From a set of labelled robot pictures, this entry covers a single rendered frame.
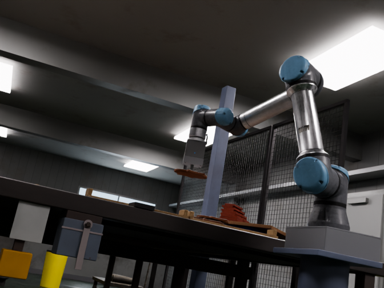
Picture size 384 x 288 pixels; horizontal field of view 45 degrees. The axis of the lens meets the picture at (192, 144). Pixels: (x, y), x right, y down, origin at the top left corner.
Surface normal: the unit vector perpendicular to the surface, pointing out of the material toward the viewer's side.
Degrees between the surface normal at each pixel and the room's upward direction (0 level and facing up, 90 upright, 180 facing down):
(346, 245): 90
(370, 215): 90
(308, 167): 99
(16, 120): 90
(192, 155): 90
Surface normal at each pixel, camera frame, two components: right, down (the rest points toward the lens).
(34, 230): 0.43, -0.17
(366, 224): -0.91, -0.26
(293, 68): -0.62, -0.41
